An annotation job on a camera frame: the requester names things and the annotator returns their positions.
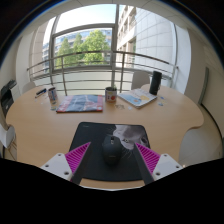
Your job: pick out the black and grey printer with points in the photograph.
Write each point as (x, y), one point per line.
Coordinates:
(6, 98)

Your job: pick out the black printed mouse pad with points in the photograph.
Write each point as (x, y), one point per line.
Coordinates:
(91, 136)

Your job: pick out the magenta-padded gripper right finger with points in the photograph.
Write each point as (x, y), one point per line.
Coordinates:
(163, 165)

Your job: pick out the red and dark magazine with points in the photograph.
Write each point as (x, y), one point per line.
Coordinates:
(80, 103)

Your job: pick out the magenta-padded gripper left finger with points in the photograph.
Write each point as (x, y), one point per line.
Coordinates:
(60, 165)

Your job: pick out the white mug with red print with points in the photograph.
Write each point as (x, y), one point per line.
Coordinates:
(52, 95)

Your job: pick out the white chair with wooden legs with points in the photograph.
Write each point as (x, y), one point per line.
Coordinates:
(6, 136)

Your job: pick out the light illustrated open booklet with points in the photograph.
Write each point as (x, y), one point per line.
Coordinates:
(137, 97)

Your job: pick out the black computer mouse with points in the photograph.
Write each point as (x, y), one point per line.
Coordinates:
(112, 151)

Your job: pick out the black cylinder speaker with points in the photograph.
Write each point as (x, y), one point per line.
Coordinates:
(155, 83)

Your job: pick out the grey metal railing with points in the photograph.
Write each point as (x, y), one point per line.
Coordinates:
(63, 71)

